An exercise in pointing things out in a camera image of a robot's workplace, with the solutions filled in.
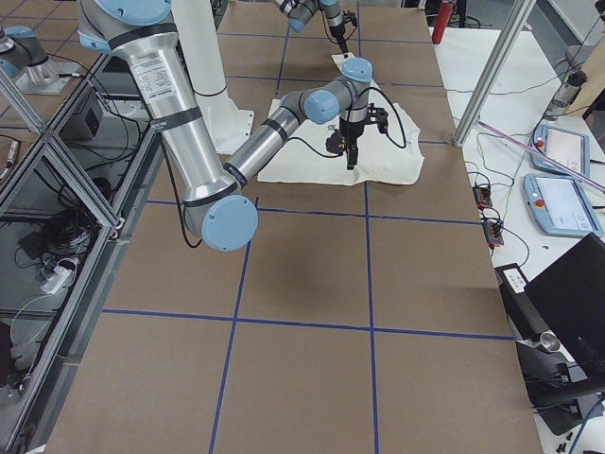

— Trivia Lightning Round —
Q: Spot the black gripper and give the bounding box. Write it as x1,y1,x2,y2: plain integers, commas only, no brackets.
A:
329,24,349,54
339,107,368,170

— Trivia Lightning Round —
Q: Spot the near blue teach pendant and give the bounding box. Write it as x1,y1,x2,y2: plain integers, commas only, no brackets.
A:
523,174,604,238

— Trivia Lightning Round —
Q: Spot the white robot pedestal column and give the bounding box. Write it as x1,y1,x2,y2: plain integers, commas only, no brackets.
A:
171,0,254,155

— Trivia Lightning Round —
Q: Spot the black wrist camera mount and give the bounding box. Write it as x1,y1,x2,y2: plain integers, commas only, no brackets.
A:
366,103,389,135
343,11,357,27

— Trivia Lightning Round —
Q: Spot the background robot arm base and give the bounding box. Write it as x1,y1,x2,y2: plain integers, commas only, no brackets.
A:
1,26,80,96

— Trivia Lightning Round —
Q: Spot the white long-sleeve printed shirt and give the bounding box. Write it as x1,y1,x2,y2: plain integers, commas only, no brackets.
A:
258,54,424,185

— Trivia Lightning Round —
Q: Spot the blue teach pendant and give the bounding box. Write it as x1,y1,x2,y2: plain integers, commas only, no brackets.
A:
523,174,604,238
531,124,590,177

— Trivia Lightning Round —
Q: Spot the water bottle on desk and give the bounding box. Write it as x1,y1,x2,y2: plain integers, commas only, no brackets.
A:
551,70,587,115

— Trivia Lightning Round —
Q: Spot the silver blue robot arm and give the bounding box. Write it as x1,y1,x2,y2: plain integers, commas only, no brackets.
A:
272,0,357,54
78,1,372,252

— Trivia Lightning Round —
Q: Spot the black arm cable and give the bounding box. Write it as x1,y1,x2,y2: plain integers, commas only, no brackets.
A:
287,87,408,160

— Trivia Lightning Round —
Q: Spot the far blue teach pendant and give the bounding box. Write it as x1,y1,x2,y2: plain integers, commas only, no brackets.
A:
531,124,590,177

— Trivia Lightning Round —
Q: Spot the red cylinder bottle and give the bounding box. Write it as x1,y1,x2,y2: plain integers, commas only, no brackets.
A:
431,0,455,44

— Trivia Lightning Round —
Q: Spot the reacher grabber stick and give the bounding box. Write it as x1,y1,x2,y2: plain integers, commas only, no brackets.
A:
476,120,605,194

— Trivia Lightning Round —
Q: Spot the aluminium frame rack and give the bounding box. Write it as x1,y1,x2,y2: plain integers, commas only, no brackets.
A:
1,56,163,453

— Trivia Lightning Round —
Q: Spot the aluminium frame post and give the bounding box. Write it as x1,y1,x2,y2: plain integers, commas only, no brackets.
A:
453,0,537,148

